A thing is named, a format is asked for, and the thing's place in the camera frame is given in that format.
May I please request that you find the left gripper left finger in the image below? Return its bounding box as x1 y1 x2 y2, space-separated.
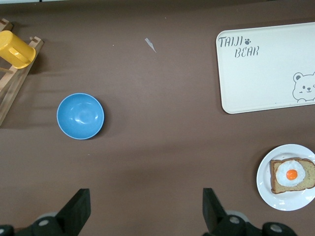
29 188 92 236

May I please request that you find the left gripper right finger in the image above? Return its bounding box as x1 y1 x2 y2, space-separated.
202 187 259 236

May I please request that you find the white round plate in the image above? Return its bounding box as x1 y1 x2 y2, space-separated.
256 144 315 211

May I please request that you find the fried egg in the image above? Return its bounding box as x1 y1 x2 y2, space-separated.
275 161 306 187

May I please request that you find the blue bowl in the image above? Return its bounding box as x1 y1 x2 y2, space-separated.
56 92 105 140

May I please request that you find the bread slice under egg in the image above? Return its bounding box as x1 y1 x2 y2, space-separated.
269 157 315 194

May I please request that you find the wooden mug rack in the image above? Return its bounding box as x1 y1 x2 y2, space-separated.
0 18 45 127

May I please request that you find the cream tray with bear print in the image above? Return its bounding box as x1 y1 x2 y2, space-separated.
216 22 315 115

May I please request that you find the yellow mug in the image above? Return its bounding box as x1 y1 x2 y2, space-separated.
0 30 36 69

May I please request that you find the small grey tape scrap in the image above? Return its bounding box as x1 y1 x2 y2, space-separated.
144 37 158 53

